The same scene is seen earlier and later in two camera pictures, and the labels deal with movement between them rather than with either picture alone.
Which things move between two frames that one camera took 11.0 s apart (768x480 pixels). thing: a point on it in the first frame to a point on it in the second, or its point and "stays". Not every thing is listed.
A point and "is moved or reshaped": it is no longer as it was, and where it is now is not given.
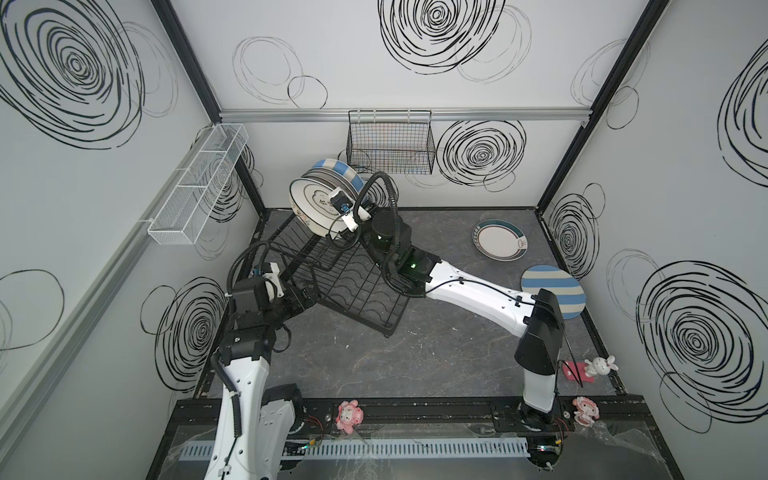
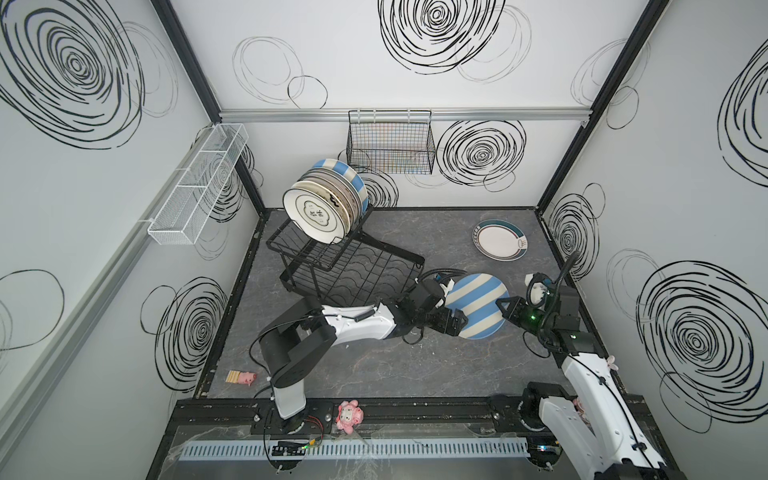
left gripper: [301, 294] to [447, 321]
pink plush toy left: [349, 415] stays
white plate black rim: [312, 204] is moved or reshaped
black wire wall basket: [391, 142] stays
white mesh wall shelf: [188, 205] stays
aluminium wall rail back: [402, 115] stays
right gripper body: [347, 212] to [514, 309]
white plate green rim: [500, 240] stays
